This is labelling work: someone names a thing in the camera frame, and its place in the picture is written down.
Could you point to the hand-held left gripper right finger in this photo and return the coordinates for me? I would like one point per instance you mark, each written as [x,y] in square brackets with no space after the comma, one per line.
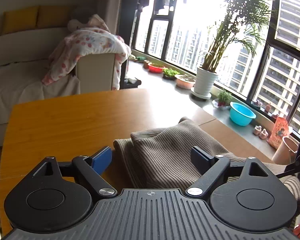
[201,158]

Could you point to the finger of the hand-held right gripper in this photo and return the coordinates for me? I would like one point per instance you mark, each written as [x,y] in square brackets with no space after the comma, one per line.
[298,165]

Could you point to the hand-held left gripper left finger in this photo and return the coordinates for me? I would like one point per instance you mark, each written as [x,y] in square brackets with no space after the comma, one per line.
[102,158]

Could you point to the striped beige sweater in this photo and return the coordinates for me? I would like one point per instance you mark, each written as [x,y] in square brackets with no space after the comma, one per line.
[165,150]

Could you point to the beige cup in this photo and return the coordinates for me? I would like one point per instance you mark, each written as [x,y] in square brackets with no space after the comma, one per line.
[283,150]

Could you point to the orange printed bag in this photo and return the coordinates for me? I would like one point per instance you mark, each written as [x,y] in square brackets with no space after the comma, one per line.
[278,132]

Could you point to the pair of small pink shoes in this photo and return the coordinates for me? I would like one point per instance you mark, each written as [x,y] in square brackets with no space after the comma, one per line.
[260,132]

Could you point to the blue basin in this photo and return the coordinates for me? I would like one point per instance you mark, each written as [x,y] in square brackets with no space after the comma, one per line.
[241,113]

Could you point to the small plant in glass bowl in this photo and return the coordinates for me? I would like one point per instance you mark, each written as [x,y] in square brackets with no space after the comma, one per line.
[222,101]

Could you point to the pink basin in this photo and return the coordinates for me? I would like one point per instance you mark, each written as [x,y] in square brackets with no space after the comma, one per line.
[185,82]

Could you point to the palm in white pot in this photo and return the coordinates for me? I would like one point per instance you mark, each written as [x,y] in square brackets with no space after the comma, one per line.
[205,80]

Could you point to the beige armchair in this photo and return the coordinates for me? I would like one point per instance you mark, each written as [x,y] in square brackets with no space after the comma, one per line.
[97,72]

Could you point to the green plant in black pot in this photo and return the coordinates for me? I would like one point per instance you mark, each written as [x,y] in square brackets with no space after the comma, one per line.
[170,74]

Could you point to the red basin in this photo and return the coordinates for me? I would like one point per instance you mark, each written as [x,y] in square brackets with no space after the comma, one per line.
[156,68]

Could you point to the small brown pot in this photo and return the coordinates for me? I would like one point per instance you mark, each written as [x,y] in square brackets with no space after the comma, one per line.
[146,64]

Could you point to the green slippers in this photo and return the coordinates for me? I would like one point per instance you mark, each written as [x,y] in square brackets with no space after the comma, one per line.
[140,60]

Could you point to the white covered sofa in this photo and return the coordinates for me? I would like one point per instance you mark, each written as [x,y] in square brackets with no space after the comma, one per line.
[17,85]

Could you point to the floral pink white blanket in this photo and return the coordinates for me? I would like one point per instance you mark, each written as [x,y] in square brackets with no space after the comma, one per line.
[90,42]

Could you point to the black framed window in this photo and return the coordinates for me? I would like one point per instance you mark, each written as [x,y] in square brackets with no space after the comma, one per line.
[169,42]

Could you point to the pink patterned garment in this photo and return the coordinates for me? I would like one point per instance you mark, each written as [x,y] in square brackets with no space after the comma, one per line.
[97,22]

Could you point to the grey plush toy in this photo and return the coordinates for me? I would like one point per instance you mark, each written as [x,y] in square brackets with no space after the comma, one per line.
[73,23]

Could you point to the beige curtain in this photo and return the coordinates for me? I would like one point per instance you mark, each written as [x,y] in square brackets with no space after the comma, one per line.
[122,12]

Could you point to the yellow cushion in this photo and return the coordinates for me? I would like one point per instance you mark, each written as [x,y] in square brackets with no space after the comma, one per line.
[20,20]
[53,16]

